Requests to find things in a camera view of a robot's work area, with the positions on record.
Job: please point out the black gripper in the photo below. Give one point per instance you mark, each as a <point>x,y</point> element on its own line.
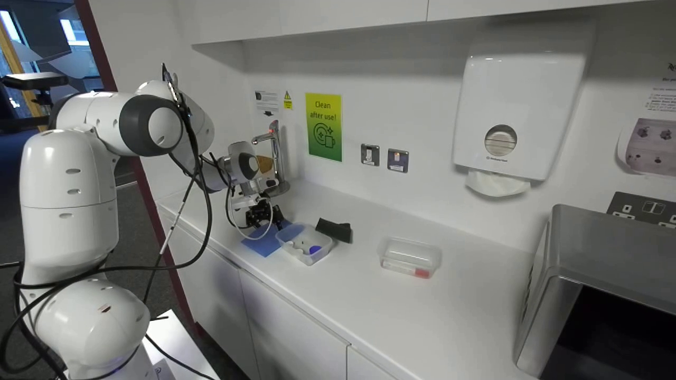
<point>261,212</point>

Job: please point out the blue towel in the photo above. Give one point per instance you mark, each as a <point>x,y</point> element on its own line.
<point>273,240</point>

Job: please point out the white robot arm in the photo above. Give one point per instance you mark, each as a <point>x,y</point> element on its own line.
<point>71,220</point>

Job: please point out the white paper towel dispenser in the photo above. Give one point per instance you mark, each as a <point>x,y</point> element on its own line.
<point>513,116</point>

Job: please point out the blue bottle cap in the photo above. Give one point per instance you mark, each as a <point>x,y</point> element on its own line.
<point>316,250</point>

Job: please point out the dark green cloth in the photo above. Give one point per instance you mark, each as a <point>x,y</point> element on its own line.
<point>336,230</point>

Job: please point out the small yellow warning sticker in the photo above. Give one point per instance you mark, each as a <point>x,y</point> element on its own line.
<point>288,102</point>

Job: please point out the white lower cabinet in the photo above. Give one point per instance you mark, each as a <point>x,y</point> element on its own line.
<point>278,317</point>

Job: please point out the white cabinet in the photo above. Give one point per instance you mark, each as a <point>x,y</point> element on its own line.
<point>270,32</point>
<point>278,317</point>

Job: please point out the white upper cabinet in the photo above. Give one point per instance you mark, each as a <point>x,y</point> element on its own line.
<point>270,32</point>

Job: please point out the metal appliance box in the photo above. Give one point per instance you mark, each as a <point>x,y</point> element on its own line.
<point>577,247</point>

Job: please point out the black labelled panel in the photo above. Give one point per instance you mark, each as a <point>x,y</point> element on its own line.
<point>643,210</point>

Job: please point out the green yellow wall sign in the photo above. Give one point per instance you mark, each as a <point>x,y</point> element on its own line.
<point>325,126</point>

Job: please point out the left wall socket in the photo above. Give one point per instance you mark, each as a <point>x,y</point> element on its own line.
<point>371,154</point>

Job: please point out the wall socket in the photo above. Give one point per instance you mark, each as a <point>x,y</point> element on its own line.
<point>398,162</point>
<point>371,154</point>

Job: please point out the right wall socket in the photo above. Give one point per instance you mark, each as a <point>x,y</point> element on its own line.
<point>398,162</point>

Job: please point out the white wall dispenser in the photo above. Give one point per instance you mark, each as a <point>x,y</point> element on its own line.
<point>648,146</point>

